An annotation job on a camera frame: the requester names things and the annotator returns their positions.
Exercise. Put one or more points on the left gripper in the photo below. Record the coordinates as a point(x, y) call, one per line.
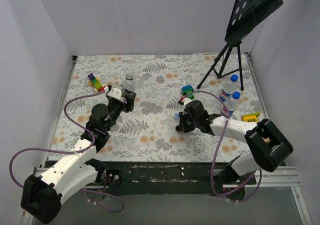
point(127, 99)

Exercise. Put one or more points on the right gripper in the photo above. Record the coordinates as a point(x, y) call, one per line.
point(183, 124)

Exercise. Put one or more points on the clear bottle black label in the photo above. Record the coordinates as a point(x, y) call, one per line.
point(129, 83)

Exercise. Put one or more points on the blue label bottle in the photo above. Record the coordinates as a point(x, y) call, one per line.
point(230, 105)

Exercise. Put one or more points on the Pepsi plastic bottle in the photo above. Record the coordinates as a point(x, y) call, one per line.
point(228, 89)

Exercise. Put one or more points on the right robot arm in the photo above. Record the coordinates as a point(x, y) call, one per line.
point(268, 147)

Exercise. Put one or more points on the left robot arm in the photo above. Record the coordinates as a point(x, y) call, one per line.
point(44, 195)

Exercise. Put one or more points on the clear lying bottle silver label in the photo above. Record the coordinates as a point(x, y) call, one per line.
point(139, 78)

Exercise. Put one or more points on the green blue toy bricks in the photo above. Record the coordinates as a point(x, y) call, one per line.
point(187, 91)

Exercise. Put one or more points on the multicolour toy brick stack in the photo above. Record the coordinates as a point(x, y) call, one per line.
point(95, 83)

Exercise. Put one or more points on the floral table cloth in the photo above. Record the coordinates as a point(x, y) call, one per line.
point(147, 134)

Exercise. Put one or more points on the yellow green toy brick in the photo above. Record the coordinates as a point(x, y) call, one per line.
point(252, 117)

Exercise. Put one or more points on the black base beam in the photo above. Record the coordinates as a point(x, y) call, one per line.
point(141, 178)

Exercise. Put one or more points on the black music stand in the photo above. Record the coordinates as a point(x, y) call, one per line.
point(245, 16)

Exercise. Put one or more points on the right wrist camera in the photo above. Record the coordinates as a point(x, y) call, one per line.
point(183, 102)

